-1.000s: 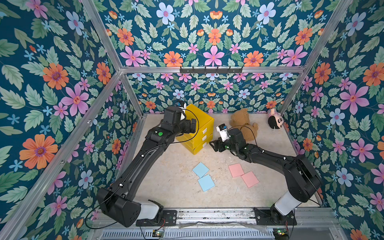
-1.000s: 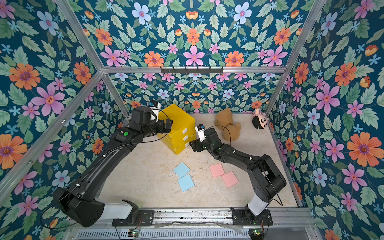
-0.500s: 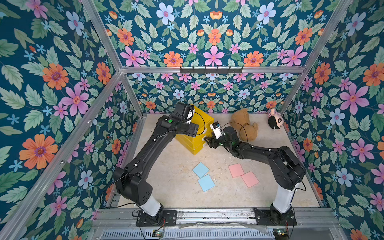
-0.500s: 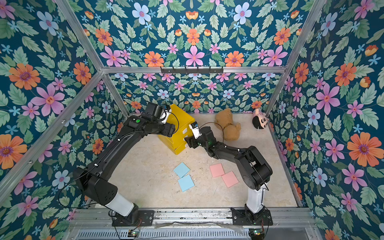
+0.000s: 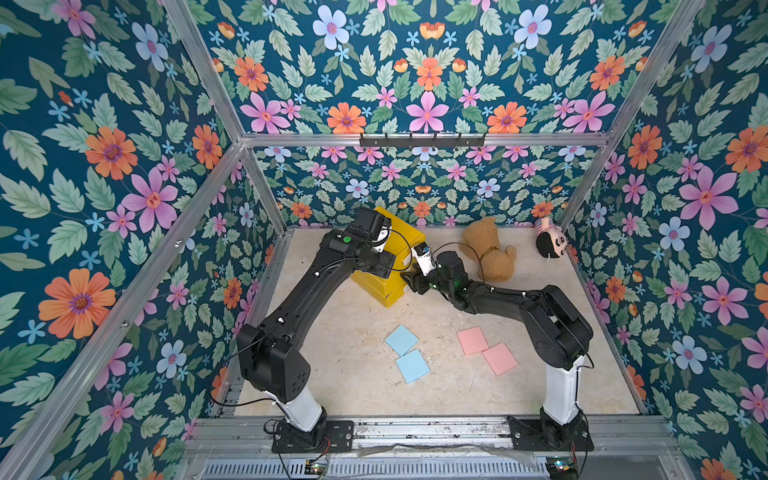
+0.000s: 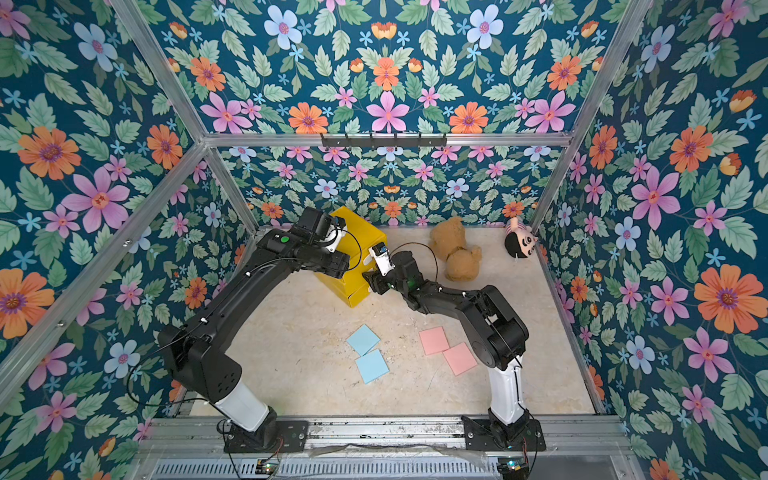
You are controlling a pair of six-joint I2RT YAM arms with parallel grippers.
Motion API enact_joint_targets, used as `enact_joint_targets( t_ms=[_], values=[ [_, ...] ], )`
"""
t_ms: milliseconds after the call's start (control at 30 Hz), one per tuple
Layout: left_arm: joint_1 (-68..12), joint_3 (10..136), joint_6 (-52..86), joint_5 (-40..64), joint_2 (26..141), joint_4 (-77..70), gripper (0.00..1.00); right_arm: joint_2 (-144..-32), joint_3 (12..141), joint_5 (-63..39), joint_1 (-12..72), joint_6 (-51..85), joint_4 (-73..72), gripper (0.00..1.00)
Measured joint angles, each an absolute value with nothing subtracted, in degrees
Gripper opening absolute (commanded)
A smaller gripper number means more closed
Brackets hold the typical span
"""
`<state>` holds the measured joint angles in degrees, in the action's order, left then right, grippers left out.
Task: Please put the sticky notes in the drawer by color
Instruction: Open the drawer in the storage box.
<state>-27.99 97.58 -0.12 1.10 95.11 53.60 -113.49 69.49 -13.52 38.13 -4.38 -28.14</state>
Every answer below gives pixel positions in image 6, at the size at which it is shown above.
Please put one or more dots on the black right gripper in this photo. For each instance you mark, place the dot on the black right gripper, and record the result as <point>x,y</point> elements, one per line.
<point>377,282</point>

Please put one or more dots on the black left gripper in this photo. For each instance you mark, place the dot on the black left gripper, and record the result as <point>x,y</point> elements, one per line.
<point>340,265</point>

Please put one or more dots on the yellow plastic drawer cabinet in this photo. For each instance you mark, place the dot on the yellow plastic drawer cabinet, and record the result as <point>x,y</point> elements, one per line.
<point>352,288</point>

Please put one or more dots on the pink sticky note pad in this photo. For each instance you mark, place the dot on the pink sticky note pad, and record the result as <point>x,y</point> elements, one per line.
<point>434,341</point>
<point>460,359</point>

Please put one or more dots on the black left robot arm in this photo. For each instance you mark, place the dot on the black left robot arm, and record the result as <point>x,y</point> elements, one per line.
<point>196,354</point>

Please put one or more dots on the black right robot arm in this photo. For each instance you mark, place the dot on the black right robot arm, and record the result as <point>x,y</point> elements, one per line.
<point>495,332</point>

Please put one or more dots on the upper blue sticky note pad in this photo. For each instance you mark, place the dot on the upper blue sticky note pad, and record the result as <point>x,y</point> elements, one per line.
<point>363,340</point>

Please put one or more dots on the blue sticky note pad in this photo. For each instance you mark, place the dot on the blue sticky note pad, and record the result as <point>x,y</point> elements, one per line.
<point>363,340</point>
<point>372,366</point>

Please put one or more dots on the lower blue sticky note pad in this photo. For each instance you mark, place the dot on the lower blue sticky note pad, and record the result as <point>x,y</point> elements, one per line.
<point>372,366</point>

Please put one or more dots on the brown teddy bear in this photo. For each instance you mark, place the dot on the brown teddy bear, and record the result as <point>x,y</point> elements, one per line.
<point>448,242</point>

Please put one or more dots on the pink black plush toy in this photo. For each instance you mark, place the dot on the pink black plush toy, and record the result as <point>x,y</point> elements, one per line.
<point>519,242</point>

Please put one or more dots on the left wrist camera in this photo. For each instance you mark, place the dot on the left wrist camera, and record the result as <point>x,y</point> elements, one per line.
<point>337,230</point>

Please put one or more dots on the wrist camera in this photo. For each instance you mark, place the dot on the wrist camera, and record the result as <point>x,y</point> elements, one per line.
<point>380,253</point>
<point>337,230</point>

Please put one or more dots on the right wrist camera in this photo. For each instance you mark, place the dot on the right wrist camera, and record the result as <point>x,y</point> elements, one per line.
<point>380,253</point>

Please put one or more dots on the black wall hook rail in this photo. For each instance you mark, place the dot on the black wall hook rail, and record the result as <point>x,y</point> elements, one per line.
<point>370,140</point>

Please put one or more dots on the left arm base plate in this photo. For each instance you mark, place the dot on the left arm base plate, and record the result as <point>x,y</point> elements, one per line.
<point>281,436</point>

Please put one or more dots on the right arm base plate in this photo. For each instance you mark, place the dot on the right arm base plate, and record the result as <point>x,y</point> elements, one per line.
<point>492,434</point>

